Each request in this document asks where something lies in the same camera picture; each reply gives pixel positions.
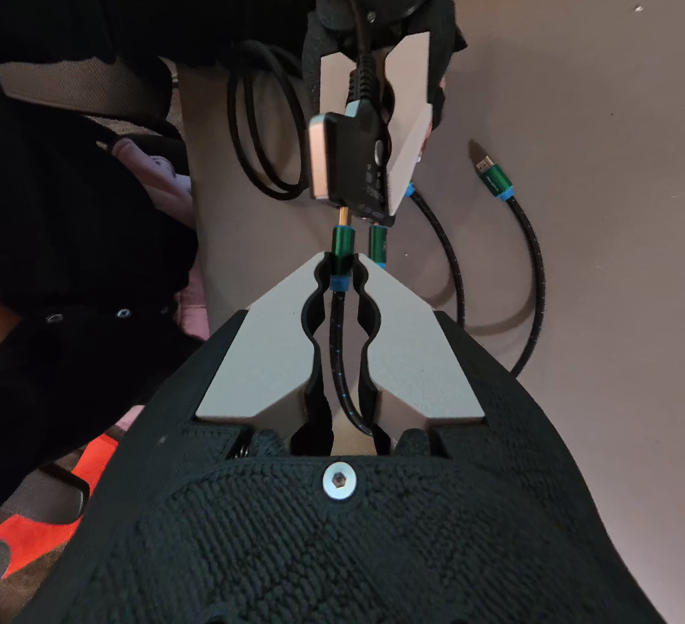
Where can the person's black clothing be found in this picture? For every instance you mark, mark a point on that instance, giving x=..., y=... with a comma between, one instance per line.
x=80, y=238

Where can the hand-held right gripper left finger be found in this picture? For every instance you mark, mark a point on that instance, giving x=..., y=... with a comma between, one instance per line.
x=262, y=361

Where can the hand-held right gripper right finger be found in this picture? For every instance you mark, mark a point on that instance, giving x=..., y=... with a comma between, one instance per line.
x=423, y=367

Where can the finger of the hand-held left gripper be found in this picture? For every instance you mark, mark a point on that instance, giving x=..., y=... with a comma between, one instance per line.
x=412, y=99
x=334, y=83

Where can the black hdmi port hub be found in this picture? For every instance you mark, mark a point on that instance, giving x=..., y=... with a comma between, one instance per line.
x=356, y=163

